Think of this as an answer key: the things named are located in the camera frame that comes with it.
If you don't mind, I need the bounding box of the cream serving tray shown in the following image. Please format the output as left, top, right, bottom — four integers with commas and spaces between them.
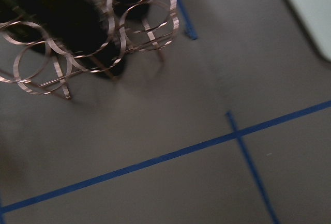
285, 0, 330, 62

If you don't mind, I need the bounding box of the dark glass bottle front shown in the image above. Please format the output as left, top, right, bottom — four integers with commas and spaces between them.
3, 0, 126, 78

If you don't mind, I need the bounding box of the copper wire bottle rack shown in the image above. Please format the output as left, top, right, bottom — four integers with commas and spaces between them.
1, 0, 179, 99

